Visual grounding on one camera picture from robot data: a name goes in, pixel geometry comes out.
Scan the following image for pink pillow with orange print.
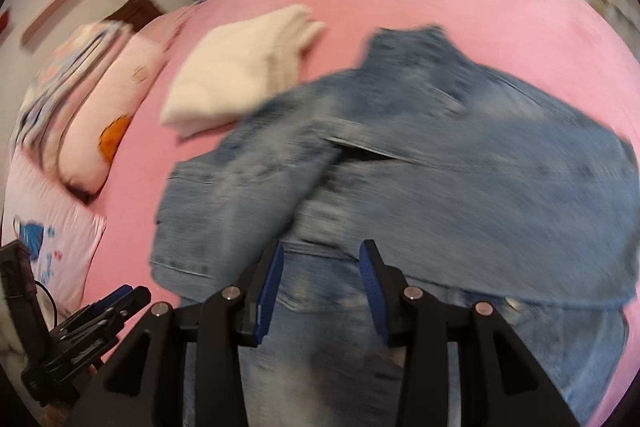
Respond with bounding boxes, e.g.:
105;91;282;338
57;34;168;202

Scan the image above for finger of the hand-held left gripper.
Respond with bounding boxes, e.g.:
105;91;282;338
86;285;136;318
49;287;152;349

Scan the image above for dark wooden headboard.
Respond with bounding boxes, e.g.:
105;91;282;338
107;0;166;28

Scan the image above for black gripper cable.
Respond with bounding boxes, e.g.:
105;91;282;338
34;281;58;335

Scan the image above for blue denim jeans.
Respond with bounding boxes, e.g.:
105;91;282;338
149;24;640;427

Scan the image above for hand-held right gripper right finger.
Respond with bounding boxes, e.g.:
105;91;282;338
359;239;583;427

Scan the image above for pink pillow with blue print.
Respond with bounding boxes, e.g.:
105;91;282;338
0;147;107;320

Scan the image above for cream board under jeans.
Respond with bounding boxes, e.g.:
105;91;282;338
160;4;328;138

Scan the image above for brown wall decoration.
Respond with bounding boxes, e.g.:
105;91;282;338
20;0;82;48

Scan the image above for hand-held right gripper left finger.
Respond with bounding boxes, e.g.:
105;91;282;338
67;239;286;427

